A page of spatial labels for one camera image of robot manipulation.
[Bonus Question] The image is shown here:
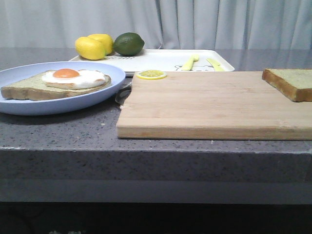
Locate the light blue round plate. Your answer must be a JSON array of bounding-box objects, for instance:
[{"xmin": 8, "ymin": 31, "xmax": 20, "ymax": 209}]
[{"xmin": 0, "ymin": 61, "xmax": 126, "ymax": 116}]

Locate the yellow lemon slice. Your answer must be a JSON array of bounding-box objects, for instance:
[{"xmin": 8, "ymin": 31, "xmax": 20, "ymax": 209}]
[{"xmin": 136, "ymin": 70, "xmax": 167, "ymax": 80}]

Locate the grey white curtain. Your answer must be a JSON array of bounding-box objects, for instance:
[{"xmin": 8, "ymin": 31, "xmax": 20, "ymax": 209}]
[{"xmin": 0, "ymin": 0, "xmax": 312, "ymax": 50}]

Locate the wooden cutting board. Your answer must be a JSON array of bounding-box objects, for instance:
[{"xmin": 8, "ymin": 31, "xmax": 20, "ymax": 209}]
[{"xmin": 117, "ymin": 71, "xmax": 312, "ymax": 140}]

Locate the front yellow lemon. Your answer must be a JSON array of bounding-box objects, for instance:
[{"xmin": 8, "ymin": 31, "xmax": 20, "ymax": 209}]
[{"xmin": 75, "ymin": 37, "xmax": 106, "ymax": 60}]

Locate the metal cutting board handle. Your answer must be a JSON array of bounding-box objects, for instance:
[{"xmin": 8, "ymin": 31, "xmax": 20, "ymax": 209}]
[{"xmin": 115, "ymin": 82, "xmax": 132, "ymax": 105}]

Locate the bread slice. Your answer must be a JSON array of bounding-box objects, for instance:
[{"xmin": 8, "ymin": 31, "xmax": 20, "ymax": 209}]
[
  {"xmin": 1, "ymin": 70, "xmax": 111, "ymax": 101},
  {"xmin": 262, "ymin": 68, "xmax": 312, "ymax": 102}
]

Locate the yellow plastic knife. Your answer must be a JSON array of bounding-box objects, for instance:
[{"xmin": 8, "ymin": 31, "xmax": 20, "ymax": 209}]
[{"xmin": 206, "ymin": 58, "xmax": 224, "ymax": 72}]

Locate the yellow plastic fork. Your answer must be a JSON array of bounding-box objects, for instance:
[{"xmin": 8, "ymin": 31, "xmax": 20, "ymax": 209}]
[{"xmin": 181, "ymin": 54, "xmax": 199, "ymax": 71}]

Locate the rear yellow lemon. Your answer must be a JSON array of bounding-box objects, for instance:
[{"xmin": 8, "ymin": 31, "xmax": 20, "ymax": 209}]
[{"xmin": 88, "ymin": 34, "xmax": 114, "ymax": 55}]

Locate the fried egg toy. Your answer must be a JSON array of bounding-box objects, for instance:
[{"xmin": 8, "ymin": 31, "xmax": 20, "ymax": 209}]
[{"xmin": 42, "ymin": 68, "xmax": 111, "ymax": 90}]

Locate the white rectangular tray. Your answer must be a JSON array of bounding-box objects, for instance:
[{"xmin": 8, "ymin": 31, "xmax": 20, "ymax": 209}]
[{"xmin": 68, "ymin": 49, "xmax": 235, "ymax": 72}]

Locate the green lime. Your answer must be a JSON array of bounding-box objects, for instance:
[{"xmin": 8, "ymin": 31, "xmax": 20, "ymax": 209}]
[{"xmin": 113, "ymin": 32, "xmax": 145, "ymax": 56}]

